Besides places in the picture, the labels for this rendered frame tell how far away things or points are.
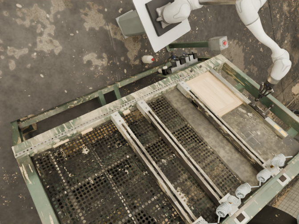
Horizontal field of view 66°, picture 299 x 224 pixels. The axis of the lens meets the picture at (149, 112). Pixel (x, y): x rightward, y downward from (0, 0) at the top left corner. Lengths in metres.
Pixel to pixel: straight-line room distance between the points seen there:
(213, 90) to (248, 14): 0.83
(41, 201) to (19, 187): 1.31
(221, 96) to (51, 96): 1.77
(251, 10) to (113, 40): 1.62
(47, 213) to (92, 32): 1.90
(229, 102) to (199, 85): 0.33
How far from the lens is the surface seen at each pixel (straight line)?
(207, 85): 2.36
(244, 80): 2.58
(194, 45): 2.87
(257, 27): 1.86
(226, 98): 2.32
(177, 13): 2.09
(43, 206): 1.67
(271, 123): 2.31
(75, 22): 2.74
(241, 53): 4.39
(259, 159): 2.00
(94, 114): 1.93
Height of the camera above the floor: 2.62
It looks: 55 degrees down
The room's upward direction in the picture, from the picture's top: 112 degrees clockwise
